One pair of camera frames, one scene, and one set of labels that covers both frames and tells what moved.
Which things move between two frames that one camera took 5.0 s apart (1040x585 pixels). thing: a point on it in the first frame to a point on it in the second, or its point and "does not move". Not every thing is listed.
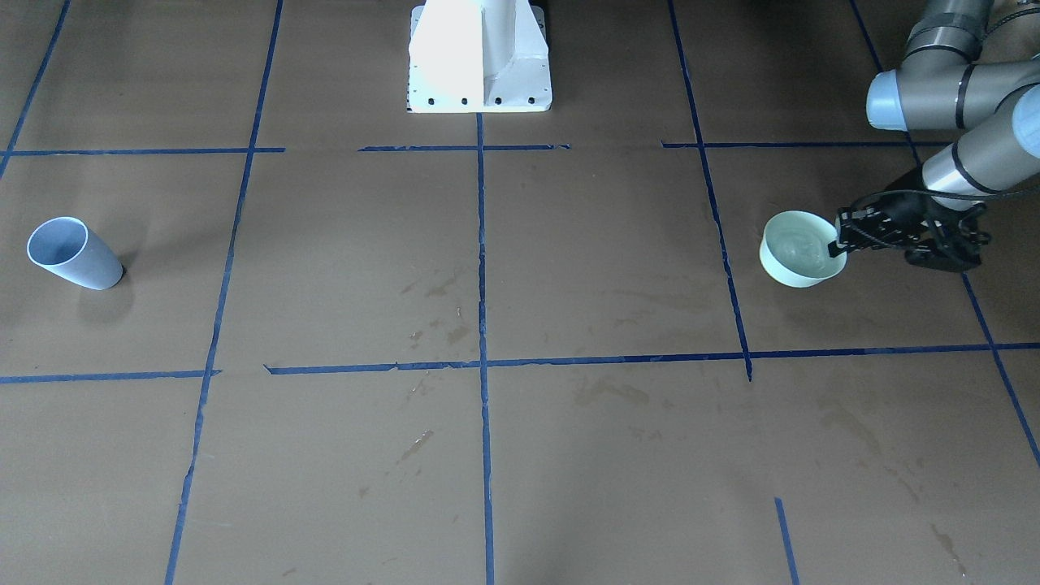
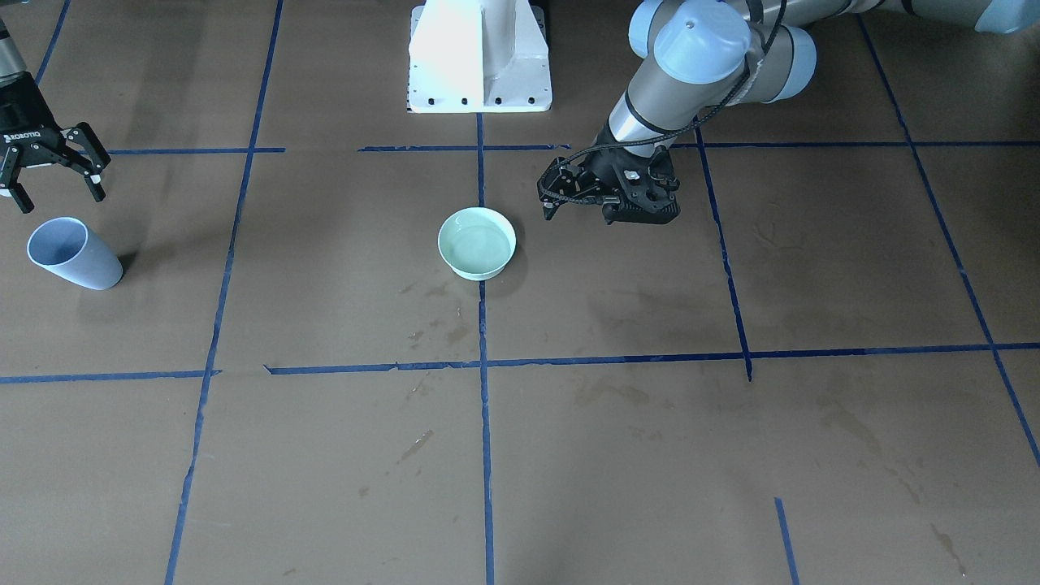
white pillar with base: [474, 56] does not move
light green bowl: [794, 249] to [477, 242]
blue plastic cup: [70, 248] does not move
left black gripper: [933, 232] to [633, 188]
